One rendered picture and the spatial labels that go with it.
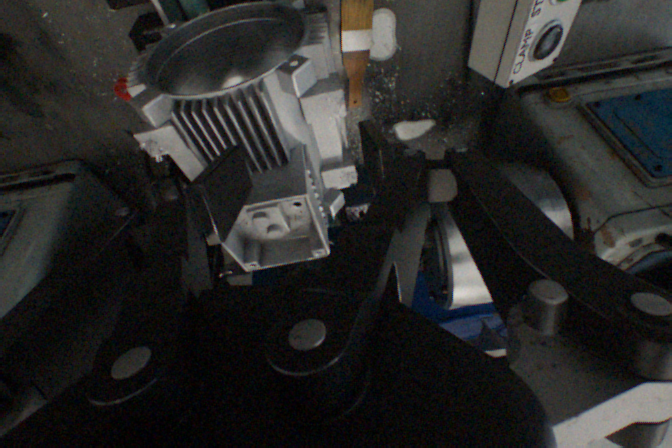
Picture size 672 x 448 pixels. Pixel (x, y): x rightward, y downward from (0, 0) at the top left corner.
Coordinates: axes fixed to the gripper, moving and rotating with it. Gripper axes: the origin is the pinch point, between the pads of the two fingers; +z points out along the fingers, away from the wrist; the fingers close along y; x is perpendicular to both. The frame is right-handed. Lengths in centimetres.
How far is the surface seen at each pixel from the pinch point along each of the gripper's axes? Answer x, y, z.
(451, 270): -26.2, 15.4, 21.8
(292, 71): 4.8, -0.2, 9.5
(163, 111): 3.8, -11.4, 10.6
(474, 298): -32.9, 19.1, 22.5
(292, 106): 2.0, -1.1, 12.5
